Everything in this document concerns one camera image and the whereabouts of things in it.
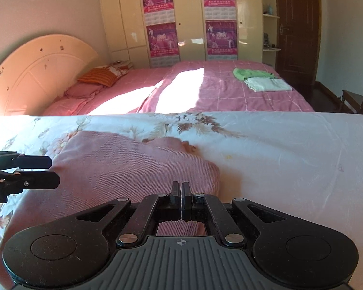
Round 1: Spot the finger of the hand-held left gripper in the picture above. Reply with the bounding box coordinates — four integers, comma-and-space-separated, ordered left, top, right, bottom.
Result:
0, 167, 60, 189
0, 150, 53, 169

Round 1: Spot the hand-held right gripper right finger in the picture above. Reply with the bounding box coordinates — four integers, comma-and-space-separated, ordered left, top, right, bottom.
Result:
181, 182, 288, 247

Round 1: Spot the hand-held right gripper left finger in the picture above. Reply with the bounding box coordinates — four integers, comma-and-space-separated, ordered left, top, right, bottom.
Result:
75, 181, 182, 247

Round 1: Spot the pink knit sweater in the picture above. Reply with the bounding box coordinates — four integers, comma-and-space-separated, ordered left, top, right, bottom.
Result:
50, 130, 221, 236

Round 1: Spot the pink pillow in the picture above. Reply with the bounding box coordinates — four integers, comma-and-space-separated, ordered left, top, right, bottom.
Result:
64, 83, 105, 100

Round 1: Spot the cream curved headboard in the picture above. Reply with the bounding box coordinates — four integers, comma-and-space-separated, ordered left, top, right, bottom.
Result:
0, 34, 100, 117

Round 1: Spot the pink checkered bed sheet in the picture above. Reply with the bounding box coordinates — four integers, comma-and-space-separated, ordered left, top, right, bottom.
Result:
42, 60, 315, 116

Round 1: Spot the orange striped pillow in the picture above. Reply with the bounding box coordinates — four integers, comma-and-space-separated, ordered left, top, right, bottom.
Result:
78, 68, 118, 87

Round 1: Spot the floral patterned pillow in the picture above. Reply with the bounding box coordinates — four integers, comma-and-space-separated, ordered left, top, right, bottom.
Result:
107, 62, 134, 77

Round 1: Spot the white folded cloth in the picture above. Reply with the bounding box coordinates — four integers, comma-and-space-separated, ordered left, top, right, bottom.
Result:
244, 78, 292, 93

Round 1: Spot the green folded cloth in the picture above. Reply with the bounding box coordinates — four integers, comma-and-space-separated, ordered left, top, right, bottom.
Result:
232, 68, 277, 81

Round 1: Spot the cream glossy wardrobe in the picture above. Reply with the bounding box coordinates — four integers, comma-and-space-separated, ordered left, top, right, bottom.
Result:
97, 0, 264, 68

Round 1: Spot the cream corner shelf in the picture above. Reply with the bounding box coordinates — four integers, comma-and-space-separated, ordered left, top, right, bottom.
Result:
260, 0, 281, 67

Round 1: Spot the dark wooden chair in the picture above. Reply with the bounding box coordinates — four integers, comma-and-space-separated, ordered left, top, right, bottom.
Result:
339, 66, 363, 115

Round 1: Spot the dark brown wooden door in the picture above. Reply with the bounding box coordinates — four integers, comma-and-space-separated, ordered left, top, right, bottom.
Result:
274, 0, 321, 87

